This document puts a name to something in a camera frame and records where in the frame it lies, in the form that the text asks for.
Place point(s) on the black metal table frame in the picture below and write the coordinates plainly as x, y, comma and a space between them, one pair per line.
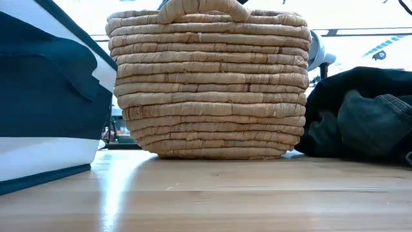
124, 146

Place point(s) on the black garment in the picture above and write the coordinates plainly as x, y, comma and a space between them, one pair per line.
325, 96

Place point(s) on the dark blue jeans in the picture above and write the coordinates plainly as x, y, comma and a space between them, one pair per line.
370, 125

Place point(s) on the navy and white fabric bin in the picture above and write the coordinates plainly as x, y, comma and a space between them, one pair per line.
48, 106

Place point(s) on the white desk lamp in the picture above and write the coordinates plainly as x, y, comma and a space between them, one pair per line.
317, 51

